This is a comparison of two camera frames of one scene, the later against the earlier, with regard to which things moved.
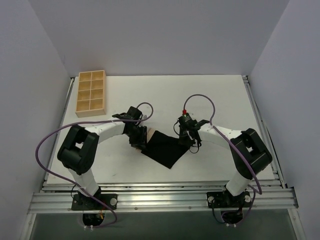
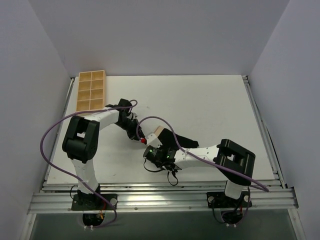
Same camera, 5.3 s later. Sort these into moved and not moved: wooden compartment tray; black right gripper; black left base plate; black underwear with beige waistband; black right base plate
Moved: black right gripper; black underwear with beige waistband
Not moved: black right base plate; wooden compartment tray; black left base plate
